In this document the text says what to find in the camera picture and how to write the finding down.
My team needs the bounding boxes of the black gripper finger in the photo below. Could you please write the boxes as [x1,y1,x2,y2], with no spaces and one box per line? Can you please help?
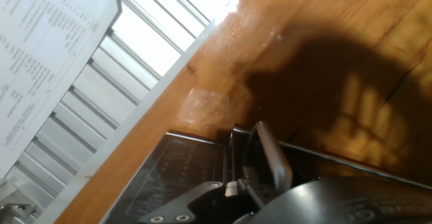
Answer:
[136,178,268,224]

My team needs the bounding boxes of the glossy wooden board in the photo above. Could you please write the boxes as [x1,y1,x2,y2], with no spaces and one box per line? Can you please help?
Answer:
[53,0,432,224]

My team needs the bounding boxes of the printed white paper sheet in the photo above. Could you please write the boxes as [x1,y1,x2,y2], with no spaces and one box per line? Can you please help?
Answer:
[0,0,122,179]

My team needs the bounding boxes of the metal bracket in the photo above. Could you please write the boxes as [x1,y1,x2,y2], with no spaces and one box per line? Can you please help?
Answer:
[0,202,37,224]

